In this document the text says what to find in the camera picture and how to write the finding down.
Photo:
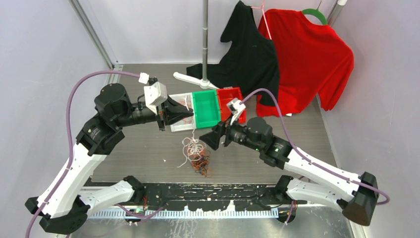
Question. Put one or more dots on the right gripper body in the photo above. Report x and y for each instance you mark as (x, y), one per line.
(230, 134)

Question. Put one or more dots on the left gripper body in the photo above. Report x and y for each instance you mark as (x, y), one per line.
(160, 117)

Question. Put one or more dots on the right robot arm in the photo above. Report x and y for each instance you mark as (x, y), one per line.
(355, 196)

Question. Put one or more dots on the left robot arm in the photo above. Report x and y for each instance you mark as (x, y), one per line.
(62, 208)

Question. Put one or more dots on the white plastic bin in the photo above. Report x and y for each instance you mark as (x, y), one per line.
(186, 99)

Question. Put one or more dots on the green plastic bin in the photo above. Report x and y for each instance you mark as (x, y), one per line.
(206, 108)

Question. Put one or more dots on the red plastic bin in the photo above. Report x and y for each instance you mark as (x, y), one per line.
(225, 95)

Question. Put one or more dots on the white rack base foot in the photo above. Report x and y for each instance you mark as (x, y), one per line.
(193, 80)

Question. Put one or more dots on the black t-shirt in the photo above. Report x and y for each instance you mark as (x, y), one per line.
(251, 61)

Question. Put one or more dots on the red t-shirt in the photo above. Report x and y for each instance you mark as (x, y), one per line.
(313, 60)

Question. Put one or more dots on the garment rack pole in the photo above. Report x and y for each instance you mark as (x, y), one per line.
(205, 42)

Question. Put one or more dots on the pink hanger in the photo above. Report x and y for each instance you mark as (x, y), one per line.
(261, 7)

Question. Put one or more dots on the green hanger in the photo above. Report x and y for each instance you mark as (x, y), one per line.
(315, 12)

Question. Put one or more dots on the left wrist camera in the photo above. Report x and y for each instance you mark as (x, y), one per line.
(155, 95)

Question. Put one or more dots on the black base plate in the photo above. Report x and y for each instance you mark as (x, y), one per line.
(209, 197)

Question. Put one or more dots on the aluminium frame rail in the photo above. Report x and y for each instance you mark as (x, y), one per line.
(83, 17)

